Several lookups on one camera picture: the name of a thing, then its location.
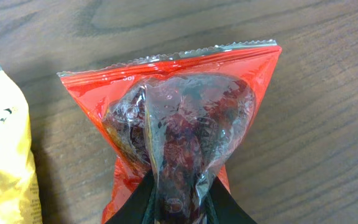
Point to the red dried fruit bag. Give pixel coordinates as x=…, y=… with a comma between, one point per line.
x=178, y=115

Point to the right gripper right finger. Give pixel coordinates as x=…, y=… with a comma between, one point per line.
x=221, y=208

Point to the yellow sunflower seed bag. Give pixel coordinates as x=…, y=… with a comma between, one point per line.
x=19, y=190

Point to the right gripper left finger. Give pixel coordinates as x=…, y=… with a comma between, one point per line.
x=134, y=209

